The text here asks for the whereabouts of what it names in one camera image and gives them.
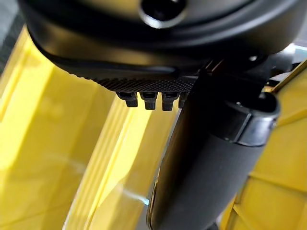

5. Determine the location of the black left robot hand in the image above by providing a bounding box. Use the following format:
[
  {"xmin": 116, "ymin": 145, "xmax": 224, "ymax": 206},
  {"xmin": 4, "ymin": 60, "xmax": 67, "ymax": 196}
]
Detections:
[{"xmin": 19, "ymin": 0, "xmax": 307, "ymax": 230}]

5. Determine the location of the yellow ribbed plastic bin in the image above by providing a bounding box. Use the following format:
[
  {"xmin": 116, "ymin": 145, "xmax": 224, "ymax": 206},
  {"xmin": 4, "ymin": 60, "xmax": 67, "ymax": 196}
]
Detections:
[{"xmin": 217, "ymin": 62, "xmax": 307, "ymax": 230}]

